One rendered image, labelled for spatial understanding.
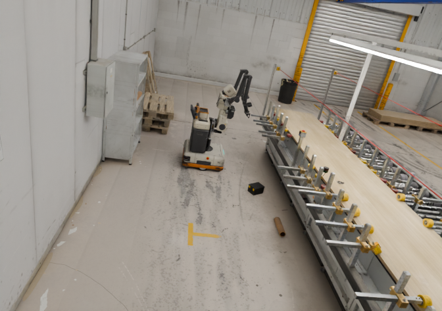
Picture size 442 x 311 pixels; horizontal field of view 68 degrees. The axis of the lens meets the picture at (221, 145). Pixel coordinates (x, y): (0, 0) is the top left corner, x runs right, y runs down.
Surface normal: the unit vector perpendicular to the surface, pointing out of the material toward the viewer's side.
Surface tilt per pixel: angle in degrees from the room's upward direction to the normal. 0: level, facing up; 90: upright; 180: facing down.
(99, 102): 90
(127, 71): 90
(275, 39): 90
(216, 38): 90
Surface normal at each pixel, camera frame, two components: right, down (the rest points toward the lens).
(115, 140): 0.07, 0.40
